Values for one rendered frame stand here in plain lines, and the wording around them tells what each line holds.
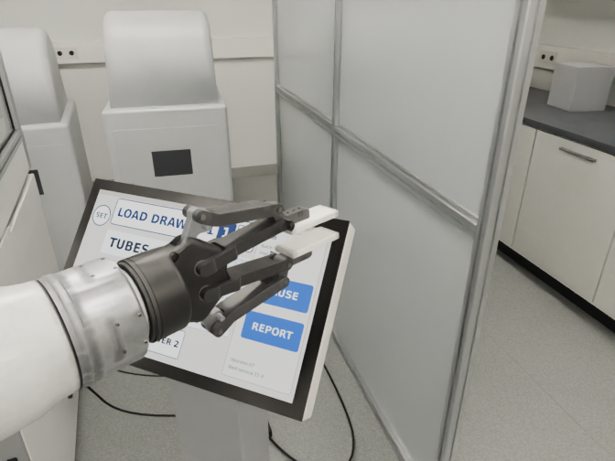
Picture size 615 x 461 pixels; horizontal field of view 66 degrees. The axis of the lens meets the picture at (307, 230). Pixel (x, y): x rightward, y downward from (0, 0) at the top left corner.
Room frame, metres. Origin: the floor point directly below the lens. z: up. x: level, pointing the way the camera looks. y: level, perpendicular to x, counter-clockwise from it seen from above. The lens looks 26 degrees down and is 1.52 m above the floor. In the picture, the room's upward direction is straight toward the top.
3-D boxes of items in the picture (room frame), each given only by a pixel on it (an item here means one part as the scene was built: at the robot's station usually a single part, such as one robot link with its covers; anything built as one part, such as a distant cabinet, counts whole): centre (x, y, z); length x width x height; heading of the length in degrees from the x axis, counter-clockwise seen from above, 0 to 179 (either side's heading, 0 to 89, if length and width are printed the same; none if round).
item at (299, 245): (0.47, 0.00, 1.27); 0.07 x 0.03 x 0.01; 133
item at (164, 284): (0.36, 0.11, 1.29); 0.09 x 0.07 x 0.08; 133
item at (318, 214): (0.47, 0.00, 1.30); 0.07 x 0.03 x 0.01; 133
